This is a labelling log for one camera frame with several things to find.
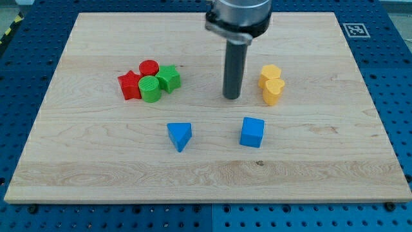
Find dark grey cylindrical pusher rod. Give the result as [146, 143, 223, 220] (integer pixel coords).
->
[223, 41, 248, 99]

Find yellow hexagon block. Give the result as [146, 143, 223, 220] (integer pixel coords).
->
[258, 64, 281, 88]

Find blue triangle block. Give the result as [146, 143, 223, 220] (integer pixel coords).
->
[167, 122, 192, 152]

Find yellow heart block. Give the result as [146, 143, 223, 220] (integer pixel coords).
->
[263, 79, 285, 106]

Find green star block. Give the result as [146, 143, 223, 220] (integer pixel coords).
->
[155, 65, 181, 93]

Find blue cube block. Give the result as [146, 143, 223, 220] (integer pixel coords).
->
[239, 117, 265, 148]

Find red cylinder block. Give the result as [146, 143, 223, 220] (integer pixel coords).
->
[138, 60, 159, 77]

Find green cylinder block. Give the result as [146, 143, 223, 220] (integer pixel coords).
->
[138, 75, 161, 103]

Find red star block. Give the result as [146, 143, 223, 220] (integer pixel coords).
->
[117, 70, 142, 100]

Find light wooden board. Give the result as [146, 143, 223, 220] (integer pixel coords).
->
[5, 12, 411, 204]

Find white fiducial marker tag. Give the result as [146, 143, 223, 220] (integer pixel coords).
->
[342, 23, 370, 38]

